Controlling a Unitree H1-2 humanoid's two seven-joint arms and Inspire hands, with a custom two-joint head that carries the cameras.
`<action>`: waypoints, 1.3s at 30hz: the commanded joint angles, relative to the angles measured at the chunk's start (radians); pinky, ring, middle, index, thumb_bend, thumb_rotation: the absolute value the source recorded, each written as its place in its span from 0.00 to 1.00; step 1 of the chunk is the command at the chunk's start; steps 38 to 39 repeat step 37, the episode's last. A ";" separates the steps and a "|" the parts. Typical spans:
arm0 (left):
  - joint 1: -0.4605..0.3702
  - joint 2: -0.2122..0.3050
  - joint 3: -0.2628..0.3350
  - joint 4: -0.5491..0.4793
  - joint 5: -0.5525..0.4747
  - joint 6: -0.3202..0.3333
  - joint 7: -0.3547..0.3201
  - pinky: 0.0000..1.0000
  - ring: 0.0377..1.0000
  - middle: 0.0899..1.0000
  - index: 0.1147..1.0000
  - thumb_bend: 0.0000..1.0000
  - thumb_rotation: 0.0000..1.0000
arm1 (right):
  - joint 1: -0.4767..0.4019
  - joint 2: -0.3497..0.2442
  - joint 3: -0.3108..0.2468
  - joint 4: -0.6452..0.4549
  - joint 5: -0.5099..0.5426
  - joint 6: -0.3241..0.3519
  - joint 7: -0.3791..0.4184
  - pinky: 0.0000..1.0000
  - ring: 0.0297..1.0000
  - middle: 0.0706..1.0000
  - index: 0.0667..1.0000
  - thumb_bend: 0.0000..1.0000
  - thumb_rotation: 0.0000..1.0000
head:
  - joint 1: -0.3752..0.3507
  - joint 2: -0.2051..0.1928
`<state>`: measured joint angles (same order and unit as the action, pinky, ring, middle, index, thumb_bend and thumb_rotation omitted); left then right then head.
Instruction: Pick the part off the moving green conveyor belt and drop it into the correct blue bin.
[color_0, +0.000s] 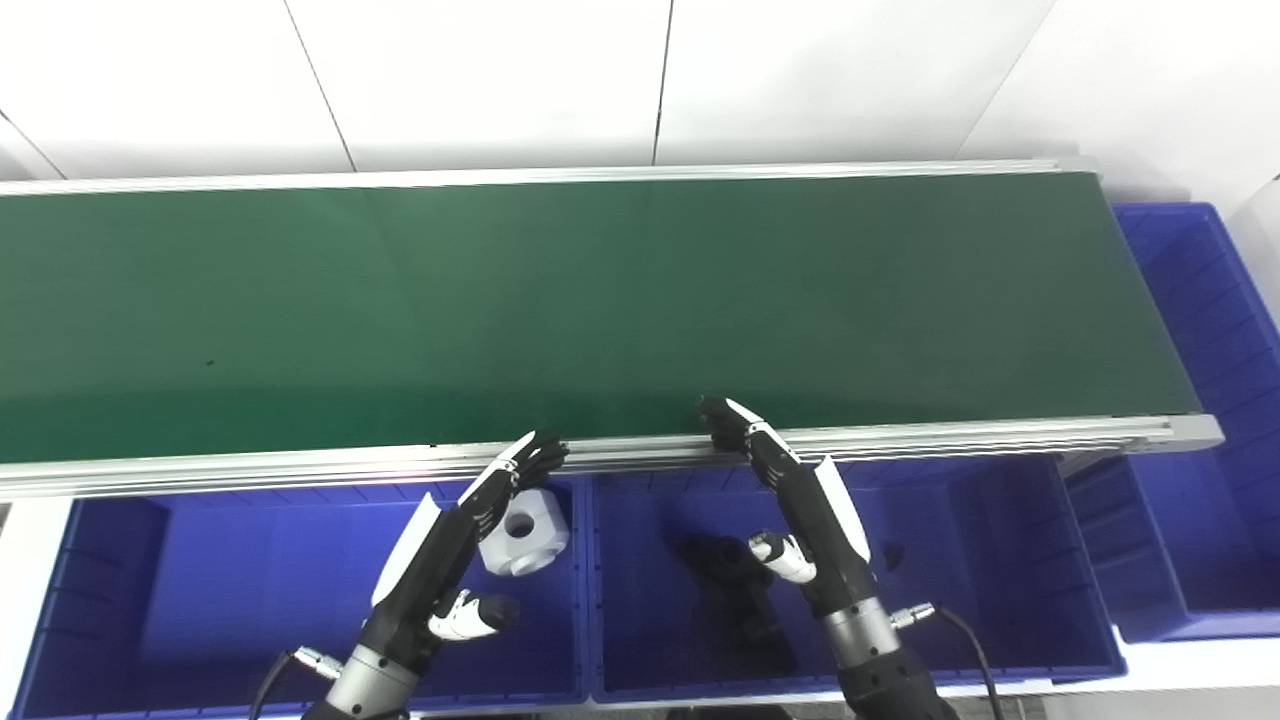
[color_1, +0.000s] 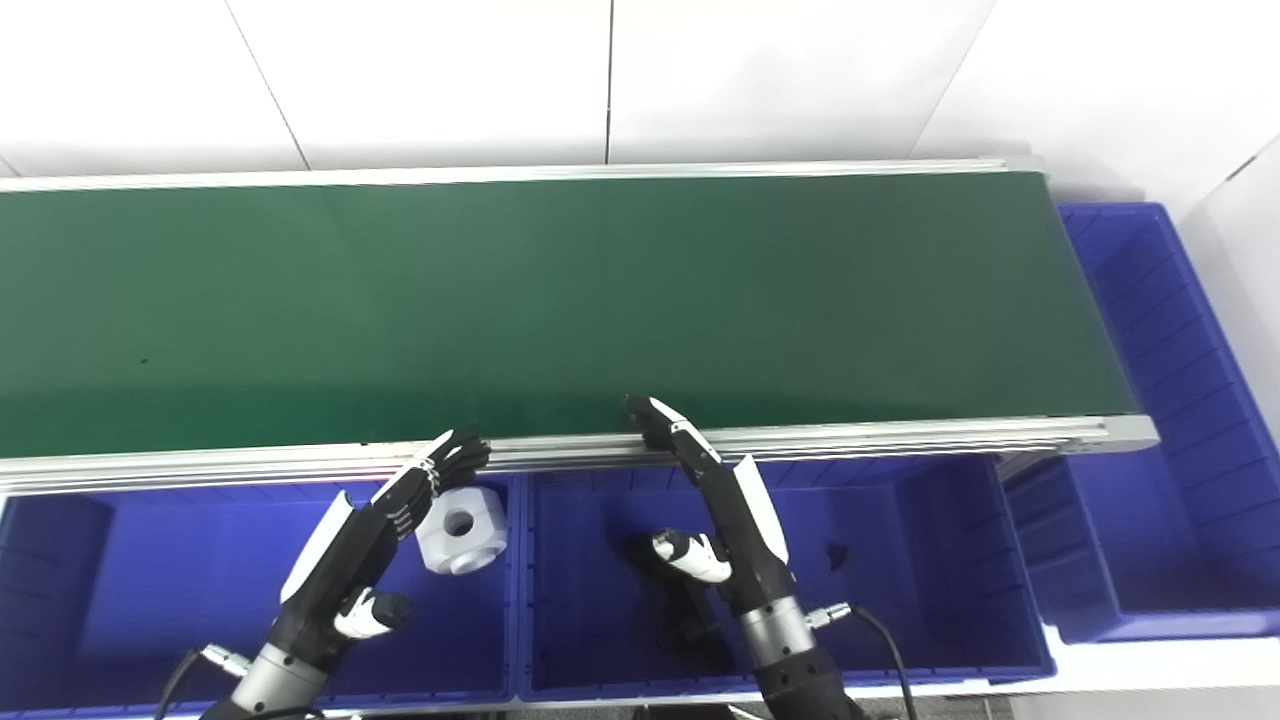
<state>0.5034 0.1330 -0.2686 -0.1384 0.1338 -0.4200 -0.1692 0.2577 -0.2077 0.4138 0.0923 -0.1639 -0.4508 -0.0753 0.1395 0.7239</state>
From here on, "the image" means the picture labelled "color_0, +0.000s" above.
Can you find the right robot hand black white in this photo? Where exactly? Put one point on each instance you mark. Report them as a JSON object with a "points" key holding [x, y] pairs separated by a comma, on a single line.
{"points": [[830, 545]]}

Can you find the blue plastic bin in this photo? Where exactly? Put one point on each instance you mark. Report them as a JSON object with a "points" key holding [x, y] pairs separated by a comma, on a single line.
{"points": [[230, 590], [990, 580], [1210, 520]]}

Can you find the green conveyor belt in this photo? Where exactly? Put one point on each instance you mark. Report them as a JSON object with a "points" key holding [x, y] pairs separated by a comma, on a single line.
{"points": [[950, 437], [600, 300]]}

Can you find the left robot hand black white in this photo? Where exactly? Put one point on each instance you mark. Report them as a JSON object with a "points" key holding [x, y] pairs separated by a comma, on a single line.
{"points": [[430, 565]]}

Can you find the right robot arm silver black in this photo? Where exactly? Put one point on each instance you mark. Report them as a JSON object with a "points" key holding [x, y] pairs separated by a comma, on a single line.
{"points": [[880, 665]]}

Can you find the left robot arm silver black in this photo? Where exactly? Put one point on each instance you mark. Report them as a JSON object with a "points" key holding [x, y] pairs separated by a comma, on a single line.
{"points": [[365, 685]]}

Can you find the white block part with hole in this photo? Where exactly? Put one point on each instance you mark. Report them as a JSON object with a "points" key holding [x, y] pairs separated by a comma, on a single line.
{"points": [[546, 546]]}

